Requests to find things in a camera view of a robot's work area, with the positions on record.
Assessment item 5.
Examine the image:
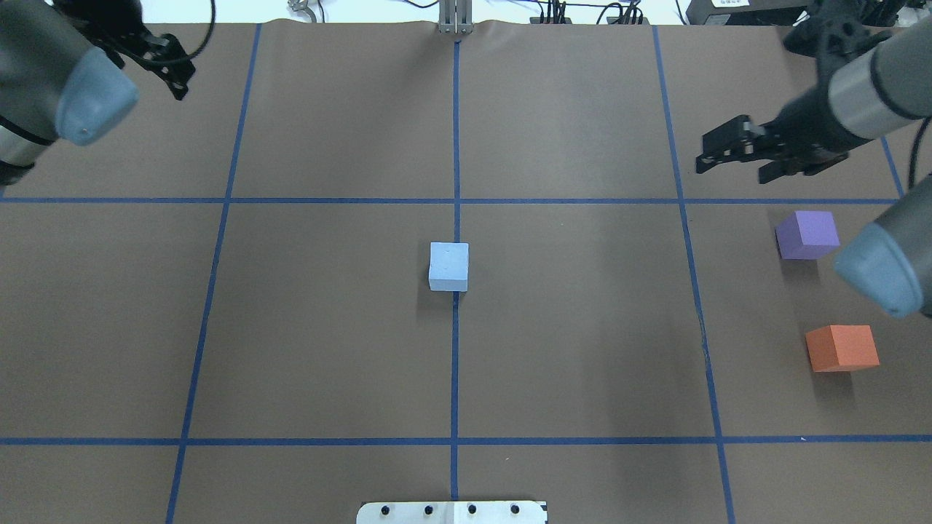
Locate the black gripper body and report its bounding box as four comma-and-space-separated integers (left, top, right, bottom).
109, 23, 196, 100

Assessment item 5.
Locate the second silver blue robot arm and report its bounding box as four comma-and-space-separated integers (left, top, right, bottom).
695, 9, 931, 318

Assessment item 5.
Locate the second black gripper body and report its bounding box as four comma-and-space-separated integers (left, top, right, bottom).
765, 92, 853, 175

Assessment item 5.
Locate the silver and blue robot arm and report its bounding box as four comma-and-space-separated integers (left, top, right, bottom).
1, 1, 216, 186

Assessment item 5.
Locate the purple foam block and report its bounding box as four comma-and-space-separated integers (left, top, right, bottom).
775, 211, 841, 260

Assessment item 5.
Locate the orange foam block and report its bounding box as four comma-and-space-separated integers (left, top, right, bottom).
805, 325, 881, 373

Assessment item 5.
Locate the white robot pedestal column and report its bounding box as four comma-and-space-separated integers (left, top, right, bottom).
355, 500, 549, 523

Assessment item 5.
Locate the aluminium frame post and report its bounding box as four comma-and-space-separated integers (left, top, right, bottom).
437, 0, 475, 34

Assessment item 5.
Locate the light blue foam block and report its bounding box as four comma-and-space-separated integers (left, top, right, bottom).
428, 242, 470, 293

